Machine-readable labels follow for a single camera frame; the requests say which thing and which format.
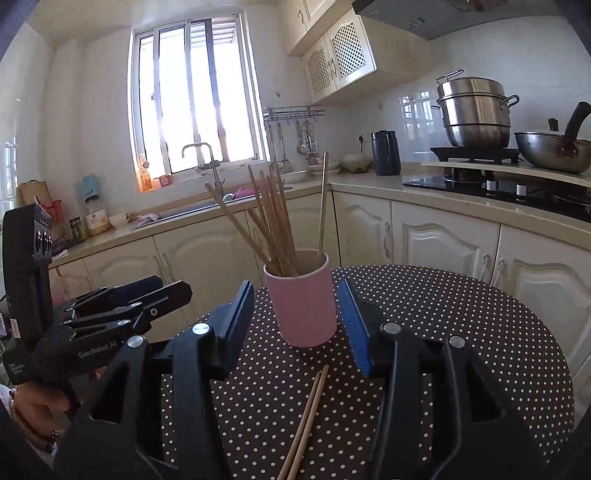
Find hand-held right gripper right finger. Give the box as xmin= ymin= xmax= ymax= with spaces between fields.
xmin=337 ymin=278 xmax=541 ymax=480

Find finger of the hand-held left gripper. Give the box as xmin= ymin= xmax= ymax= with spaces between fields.
xmin=62 ymin=275 xmax=163 ymax=315
xmin=69 ymin=281 xmax=192 ymax=333

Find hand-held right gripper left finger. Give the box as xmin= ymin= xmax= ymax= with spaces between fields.
xmin=55 ymin=279 xmax=256 ymax=480

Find pink cup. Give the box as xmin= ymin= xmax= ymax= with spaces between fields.
xmin=263 ymin=249 xmax=338 ymax=348

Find bunch of wooden chopsticks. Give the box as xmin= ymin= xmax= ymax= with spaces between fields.
xmin=205 ymin=164 xmax=301 ymax=278

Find slim wooden chopstick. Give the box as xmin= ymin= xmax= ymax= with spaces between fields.
xmin=317 ymin=151 xmax=328 ymax=254
xmin=276 ymin=364 xmax=326 ymax=480
xmin=286 ymin=364 xmax=330 ymax=480

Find hanging steel utensils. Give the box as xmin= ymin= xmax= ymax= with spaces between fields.
xmin=297 ymin=120 xmax=320 ymax=160

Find person's left hand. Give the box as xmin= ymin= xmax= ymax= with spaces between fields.
xmin=11 ymin=383 xmax=72 ymax=455

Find glass jar cream contents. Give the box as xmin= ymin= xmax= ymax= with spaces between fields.
xmin=84 ymin=196 xmax=112 ymax=236

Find red utensil holder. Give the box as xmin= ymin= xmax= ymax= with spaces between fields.
xmin=46 ymin=199 xmax=66 ymax=232

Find steel kitchen sink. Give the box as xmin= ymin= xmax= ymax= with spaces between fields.
xmin=133 ymin=185 xmax=293 ymax=230

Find brown polka-dot tablecloth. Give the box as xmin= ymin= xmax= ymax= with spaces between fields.
xmin=157 ymin=264 xmax=575 ymax=480

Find wooden cutting board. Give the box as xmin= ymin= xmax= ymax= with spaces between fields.
xmin=17 ymin=180 xmax=54 ymax=210

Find steel kitchen faucet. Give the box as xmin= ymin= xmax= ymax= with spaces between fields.
xmin=181 ymin=142 xmax=228 ymax=200

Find beige kitchen countertop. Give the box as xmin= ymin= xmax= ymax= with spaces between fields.
xmin=48 ymin=159 xmax=591 ymax=268

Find black glass gas hob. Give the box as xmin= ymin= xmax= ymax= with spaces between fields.
xmin=403 ymin=168 xmax=591 ymax=223

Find hanging steel ladle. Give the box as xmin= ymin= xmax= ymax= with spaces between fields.
xmin=269 ymin=122 xmax=291 ymax=171

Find black kettle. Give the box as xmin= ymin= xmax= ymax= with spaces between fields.
xmin=370 ymin=130 xmax=402 ymax=176

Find white-framed window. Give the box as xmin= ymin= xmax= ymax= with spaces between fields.
xmin=127 ymin=14 xmax=271 ymax=184

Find black pot stand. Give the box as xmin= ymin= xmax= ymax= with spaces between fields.
xmin=429 ymin=146 xmax=522 ymax=164

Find light wooden board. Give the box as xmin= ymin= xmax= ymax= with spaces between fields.
xmin=420 ymin=159 xmax=591 ymax=188

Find steel steamer pot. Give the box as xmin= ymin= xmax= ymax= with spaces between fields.
xmin=431 ymin=69 xmax=520 ymax=148

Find grey range hood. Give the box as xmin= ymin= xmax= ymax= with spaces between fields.
xmin=353 ymin=0 xmax=591 ymax=41

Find metal utensil rail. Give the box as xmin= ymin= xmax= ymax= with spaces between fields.
xmin=263 ymin=105 xmax=326 ymax=124

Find steel wok black handle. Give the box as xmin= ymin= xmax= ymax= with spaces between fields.
xmin=514 ymin=102 xmax=591 ymax=175

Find lattice-door wall cabinet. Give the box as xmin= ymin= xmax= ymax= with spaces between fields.
xmin=302 ymin=18 xmax=378 ymax=104

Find cream upper wall cabinets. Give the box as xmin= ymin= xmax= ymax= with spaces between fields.
xmin=277 ymin=0 xmax=365 ymax=57

